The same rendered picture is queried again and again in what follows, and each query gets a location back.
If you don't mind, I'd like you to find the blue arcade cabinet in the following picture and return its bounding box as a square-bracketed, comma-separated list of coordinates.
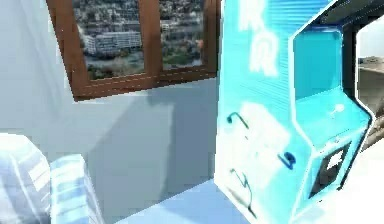
[213, 0, 384, 224]

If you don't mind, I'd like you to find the brown framed window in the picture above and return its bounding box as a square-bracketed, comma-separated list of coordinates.
[45, 0, 222, 102]

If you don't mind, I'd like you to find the white framed window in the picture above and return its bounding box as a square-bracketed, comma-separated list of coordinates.
[354, 14, 384, 118]

